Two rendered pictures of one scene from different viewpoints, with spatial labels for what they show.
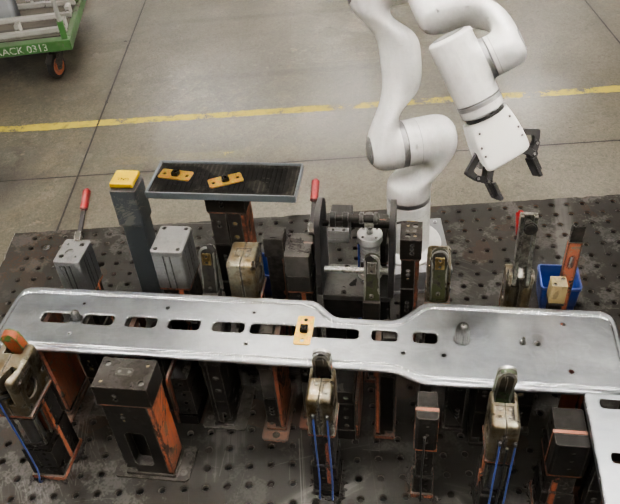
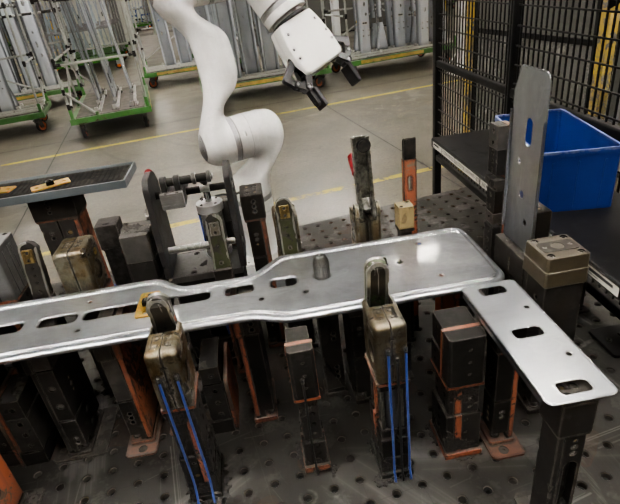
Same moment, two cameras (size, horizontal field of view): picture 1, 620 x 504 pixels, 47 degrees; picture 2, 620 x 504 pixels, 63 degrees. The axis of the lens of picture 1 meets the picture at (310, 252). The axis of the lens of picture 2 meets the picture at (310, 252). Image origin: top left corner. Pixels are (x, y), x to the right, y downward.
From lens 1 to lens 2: 0.67 m
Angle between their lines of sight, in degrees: 17
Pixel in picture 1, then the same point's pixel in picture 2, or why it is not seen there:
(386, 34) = (193, 26)
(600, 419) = (486, 305)
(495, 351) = (359, 276)
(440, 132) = (265, 119)
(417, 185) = (255, 177)
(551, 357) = (417, 269)
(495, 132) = (304, 32)
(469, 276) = not seen: hidden behind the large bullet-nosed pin
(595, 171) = not seen: hidden behind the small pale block
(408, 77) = (223, 67)
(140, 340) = not seen: outside the picture
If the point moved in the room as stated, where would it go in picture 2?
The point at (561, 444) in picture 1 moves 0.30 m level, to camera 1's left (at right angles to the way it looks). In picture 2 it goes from (455, 340) to (275, 398)
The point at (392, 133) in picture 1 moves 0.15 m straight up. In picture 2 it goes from (219, 122) to (206, 60)
